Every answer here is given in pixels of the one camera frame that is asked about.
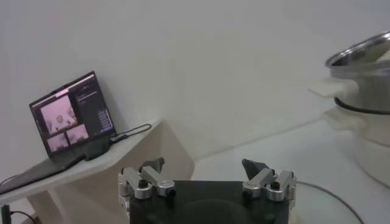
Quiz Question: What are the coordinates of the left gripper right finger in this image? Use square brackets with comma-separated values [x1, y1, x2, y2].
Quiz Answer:
[241, 158, 297, 203]

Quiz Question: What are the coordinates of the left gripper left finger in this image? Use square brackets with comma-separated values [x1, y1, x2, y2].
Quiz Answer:
[118, 157, 177, 211]

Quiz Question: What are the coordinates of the round glass pot lid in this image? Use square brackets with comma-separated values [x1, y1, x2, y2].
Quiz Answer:
[286, 181, 366, 224]

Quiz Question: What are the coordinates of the perforated steel steamer basket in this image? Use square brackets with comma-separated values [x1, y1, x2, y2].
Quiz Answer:
[307, 30, 390, 116]

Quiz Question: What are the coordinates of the white side table with mouse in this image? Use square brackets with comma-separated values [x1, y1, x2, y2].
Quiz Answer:
[0, 118, 196, 224]

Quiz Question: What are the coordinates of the black laptop with dark screen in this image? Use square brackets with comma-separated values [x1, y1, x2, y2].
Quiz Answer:
[0, 71, 117, 195]

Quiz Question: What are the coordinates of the white electric cooking pot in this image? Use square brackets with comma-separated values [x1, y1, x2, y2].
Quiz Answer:
[322, 103, 390, 188]

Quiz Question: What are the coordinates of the black looped cable with dongle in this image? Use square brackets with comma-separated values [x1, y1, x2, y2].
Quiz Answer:
[108, 123, 152, 145]

